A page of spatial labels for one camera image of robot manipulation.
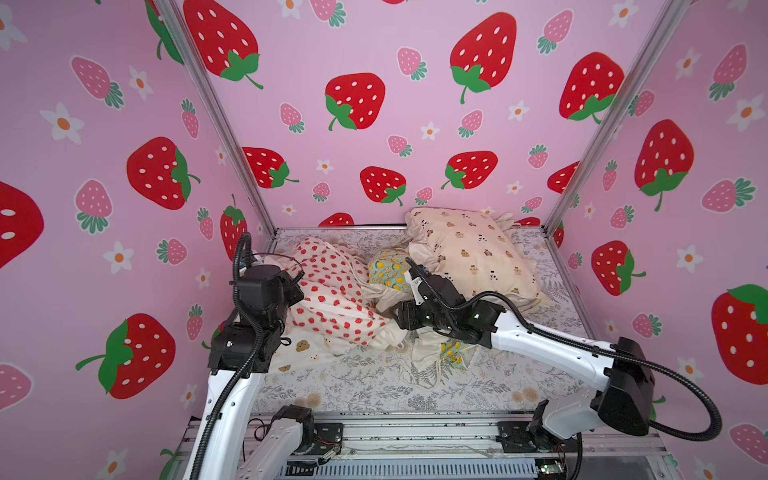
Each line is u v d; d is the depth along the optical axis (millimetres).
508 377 842
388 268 841
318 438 735
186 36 717
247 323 442
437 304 556
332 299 713
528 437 681
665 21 699
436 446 732
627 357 424
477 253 930
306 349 843
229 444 386
